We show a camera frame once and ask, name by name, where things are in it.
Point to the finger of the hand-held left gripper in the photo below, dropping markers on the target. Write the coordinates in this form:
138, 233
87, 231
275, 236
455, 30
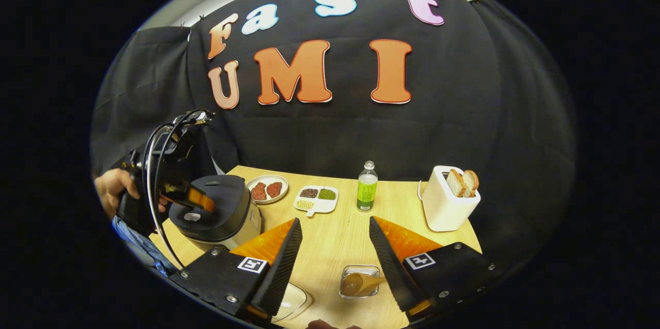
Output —
198, 199

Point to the person's blue jeans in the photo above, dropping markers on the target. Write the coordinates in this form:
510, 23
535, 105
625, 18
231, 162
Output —
144, 246

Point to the white toaster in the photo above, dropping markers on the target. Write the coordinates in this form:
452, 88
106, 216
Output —
446, 213

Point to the green drink bottle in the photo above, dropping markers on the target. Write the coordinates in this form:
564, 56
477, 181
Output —
367, 190

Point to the white divided dish with beans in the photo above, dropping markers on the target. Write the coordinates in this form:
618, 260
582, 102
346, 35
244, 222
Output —
315, 200

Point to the toast slice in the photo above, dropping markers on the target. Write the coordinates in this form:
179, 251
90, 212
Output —
456, 183
472, 180

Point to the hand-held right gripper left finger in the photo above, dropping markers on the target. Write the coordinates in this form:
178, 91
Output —
276, 272

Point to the round plate with red meat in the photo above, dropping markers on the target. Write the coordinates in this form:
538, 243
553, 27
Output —
267, 190

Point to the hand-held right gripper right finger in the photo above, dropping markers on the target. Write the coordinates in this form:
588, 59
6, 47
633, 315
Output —
389, 267

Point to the dark grey rice cooker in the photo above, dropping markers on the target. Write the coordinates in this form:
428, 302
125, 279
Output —
227, 200

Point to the wooden spoon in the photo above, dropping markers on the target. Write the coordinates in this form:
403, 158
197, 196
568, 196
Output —
361, 283

